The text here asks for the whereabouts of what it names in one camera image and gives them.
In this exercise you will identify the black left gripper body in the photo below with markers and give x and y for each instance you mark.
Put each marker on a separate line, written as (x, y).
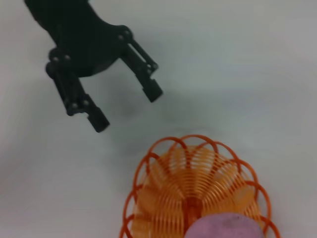
(76, 39)

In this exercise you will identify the pink fuzzy peach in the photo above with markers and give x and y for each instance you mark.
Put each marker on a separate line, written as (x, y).
(223, 226)

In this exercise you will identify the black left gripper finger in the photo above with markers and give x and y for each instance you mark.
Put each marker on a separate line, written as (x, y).
(143, 72)
(76, 104)

